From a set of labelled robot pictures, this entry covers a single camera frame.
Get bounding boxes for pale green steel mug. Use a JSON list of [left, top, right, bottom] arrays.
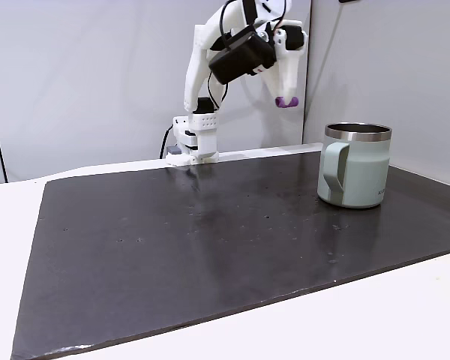
[[316, 122, 394, 210]]

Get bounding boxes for black camera cable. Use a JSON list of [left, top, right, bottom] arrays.
[[205, 0, 256, 113]]

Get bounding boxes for purple pen grip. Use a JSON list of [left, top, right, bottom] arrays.
[[274, 96, 301, 110]]

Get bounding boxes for black camera box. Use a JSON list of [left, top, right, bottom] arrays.
[[208, 23, 278, 86]]

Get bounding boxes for black power cable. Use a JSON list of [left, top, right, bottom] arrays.
[[158, 124, 175, 160]]

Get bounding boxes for black rubber mat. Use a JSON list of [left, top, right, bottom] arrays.
[[10, 151, 450, 360]]

